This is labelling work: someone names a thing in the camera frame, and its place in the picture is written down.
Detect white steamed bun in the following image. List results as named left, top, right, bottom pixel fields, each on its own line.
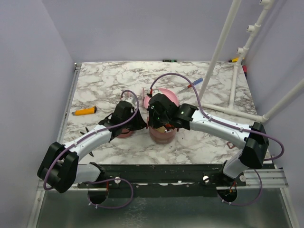
left=157, top=127, right=166, bottom=133

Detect pink food plate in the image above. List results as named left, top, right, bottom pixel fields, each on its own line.
left=143, top=88, right=179, bottom=108

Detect pink steel lunch pot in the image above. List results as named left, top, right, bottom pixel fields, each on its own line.
left=149, top=127, right=177, bottom=138

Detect pink food tongs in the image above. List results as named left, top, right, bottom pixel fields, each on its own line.
left=142, top=87, right=146, bottom=107

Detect dark red steel lunch pot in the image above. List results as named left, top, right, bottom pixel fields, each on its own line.
left=150, top=135, right=175, bottom=144

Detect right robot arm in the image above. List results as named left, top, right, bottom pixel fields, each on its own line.
left=147, top=93, right=269, bottom=186

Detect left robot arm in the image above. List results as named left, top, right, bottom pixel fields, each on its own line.
left=37, top=101, right=146, bottom=193

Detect dark pink round lid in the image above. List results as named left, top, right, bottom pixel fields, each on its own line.
left=117, top=129, right=133, bottom=138

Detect yellow utility knife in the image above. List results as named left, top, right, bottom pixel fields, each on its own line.
left=72, top=106, right=97, bottom=116

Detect red blue screwdriver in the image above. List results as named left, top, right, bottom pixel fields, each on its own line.
left=178, top=77, right=204, bottom=94

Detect green black screwdriver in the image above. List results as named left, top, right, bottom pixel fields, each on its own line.
left=162, top=59, right=177, bottom=63

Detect black pliers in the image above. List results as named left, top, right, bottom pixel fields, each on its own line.
left=79, top=127, right=95, bottom=157

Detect transparent grey pot lid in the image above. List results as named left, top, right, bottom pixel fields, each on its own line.
left=226, top=142, right=235, bottom=149

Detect aluminium table edge rail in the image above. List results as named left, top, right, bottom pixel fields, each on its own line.
left=56, top=62, right=82, bottom=143

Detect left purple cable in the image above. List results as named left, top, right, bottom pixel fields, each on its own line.
left=43, top=89, right=141, bottom=209

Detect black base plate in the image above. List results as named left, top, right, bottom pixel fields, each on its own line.
left=47, top=162, right=247, bottom=198

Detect white pipe frame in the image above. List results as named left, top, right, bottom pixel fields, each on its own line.
left=202, top=0, right=304, bottom=123

